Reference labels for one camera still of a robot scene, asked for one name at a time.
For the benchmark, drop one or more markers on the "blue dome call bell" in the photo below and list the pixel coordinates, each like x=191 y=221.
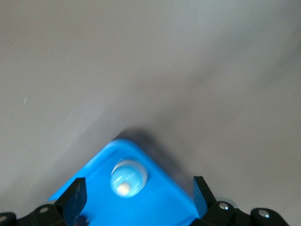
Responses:
x=128 y=179

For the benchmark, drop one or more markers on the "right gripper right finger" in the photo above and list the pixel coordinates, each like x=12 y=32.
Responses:
x=202 y=197

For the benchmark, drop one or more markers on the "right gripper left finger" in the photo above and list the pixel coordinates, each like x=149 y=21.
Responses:
x=75 y=197

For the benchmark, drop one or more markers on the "blue plastic tray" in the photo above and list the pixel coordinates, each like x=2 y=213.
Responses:
x=155 y=207

